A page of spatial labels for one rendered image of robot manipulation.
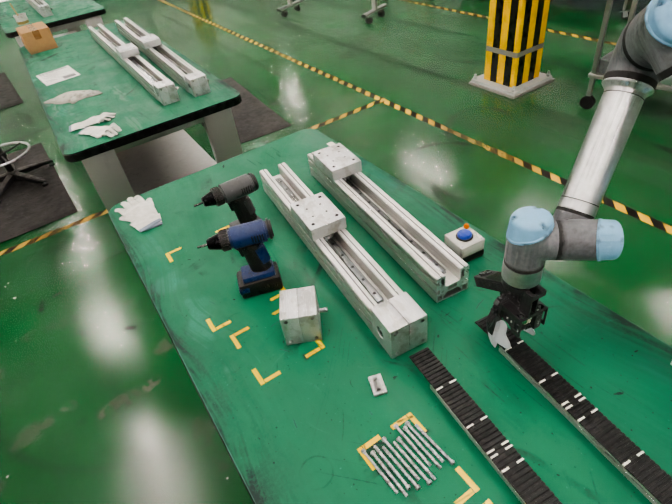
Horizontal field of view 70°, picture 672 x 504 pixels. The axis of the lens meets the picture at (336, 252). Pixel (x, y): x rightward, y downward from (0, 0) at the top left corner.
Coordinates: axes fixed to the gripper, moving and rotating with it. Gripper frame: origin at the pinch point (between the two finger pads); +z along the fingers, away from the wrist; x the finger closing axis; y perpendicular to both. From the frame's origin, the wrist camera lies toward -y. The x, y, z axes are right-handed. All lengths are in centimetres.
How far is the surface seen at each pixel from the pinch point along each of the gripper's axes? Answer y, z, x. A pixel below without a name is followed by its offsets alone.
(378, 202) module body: -60, -2, 2
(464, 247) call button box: -27.2, -2.6, 10.1
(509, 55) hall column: -243, 52, 225
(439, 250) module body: -27.9, -4.9, 2.3
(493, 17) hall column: -262, 27, 223
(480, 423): 14.6, 0.1, -18.5
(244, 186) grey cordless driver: -73, -17, -35
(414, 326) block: -9.9, -4.4, -17.5
